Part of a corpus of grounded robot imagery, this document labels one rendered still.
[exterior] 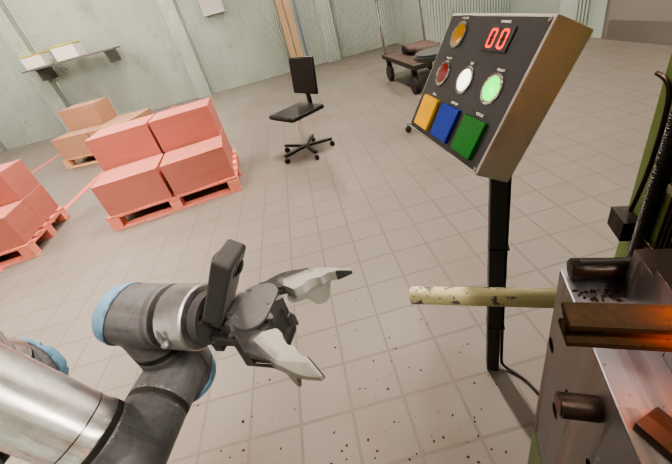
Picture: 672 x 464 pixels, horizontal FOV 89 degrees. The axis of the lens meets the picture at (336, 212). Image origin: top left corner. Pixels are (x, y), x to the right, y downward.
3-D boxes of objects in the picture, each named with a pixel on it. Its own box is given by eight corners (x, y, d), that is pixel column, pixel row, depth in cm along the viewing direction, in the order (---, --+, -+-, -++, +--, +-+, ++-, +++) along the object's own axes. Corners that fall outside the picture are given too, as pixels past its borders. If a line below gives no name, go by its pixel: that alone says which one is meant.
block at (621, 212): (618, 241, 67) (623, 223, 65) (606, 223, 72) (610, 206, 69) (637, 241, 66) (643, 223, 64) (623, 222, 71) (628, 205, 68)
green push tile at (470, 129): (467, 159, 67) (485, 123, 63) (449, 147, 73) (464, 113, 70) (474, 161, 67) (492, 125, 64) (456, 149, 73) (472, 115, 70)
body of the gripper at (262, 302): (304, 321, 49) (232, 318, 53) (286, 278, 44) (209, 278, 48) (285, 372, 43) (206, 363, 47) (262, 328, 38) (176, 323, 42)
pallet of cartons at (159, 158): (241, 194, 306) (207, 117, 268) (107, 234, 302) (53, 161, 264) (245, 158, 382) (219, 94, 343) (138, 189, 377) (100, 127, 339)
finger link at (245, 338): (300, 349, 38) (263, 311, 44) (295, 340, 37) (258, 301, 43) (265, 380, 36) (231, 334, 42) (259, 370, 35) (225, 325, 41)
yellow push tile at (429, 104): (425, 130, 84) (437, 99, 80) (412, 122, 90) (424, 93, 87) (431, 132, 84) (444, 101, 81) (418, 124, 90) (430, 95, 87)
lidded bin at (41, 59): (57, 62, 706) (49, 50, 694) (47, 65, 676) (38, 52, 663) (36, 68, 706) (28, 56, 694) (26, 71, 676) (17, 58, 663)
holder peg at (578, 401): (559, 423, 38) (562, 410, 36) (552, 398, 40) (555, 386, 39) (602, 428, 37) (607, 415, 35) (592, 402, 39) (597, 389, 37)
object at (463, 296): (410, 310, 87) (408, 295, 84) (412, 294, 91) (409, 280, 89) (618, 317, 73) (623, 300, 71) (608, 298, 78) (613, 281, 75)
